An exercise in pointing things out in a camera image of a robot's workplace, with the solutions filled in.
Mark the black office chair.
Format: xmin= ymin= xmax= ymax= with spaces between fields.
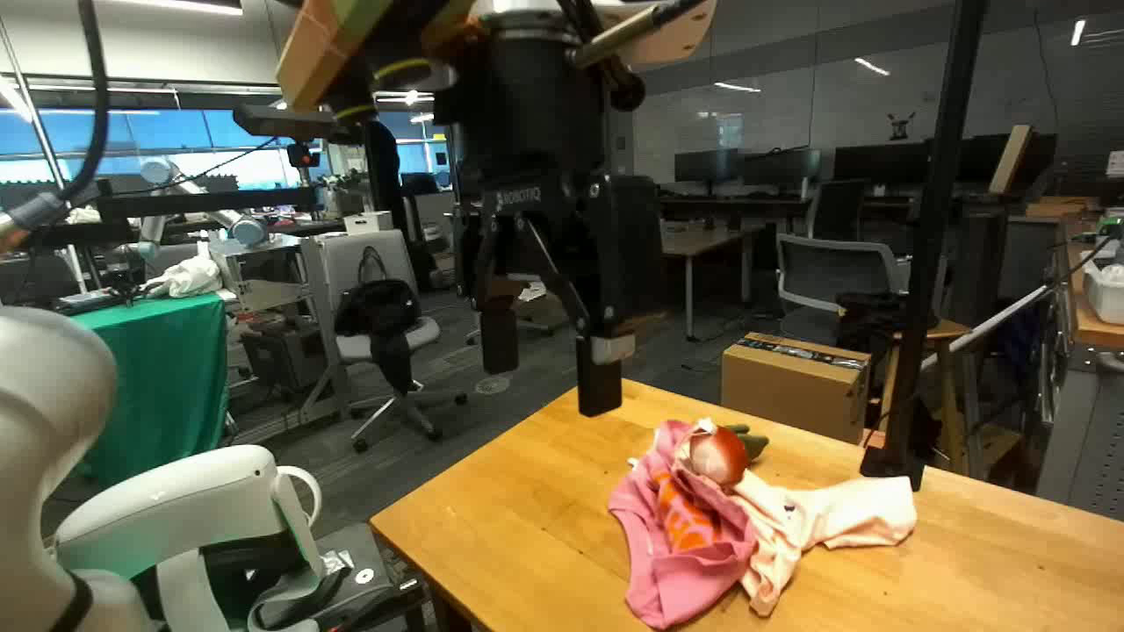
xmin=335 ymin=244 xmax=444 ymax=452

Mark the peach t-shirt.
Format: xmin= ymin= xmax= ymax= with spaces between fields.
xmin=733 ymin=475 xmax=916 ymax=617

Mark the red plush radish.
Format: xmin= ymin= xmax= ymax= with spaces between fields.
xmin=686 ymin=424 xmax=768 ymax=487

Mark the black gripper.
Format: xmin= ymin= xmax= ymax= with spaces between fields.
xmin=451 ymin=22 xmax=638 ymax=417

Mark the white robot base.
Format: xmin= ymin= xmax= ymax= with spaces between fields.
xmin=0 ymin=305 xmax=409 ymax=632

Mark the black metal pole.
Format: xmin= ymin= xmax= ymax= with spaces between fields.
xmin=861 ymin=0 xmax=992 ymax=487

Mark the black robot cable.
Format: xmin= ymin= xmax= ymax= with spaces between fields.
xmin=0 ymin=0 xmax=115 ymax=255

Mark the cardboard box on floor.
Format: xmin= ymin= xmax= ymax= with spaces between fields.
xmin=722 ymin=332 xmax=868 ymax=441

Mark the grey mesh office chair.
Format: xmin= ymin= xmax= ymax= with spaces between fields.
xmin=778 ymin=231 xmax=907 ymax=315

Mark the pink t-shirt orange print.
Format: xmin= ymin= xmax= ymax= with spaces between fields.
xmin=608 ymin=417 xmax=757 ymax=632

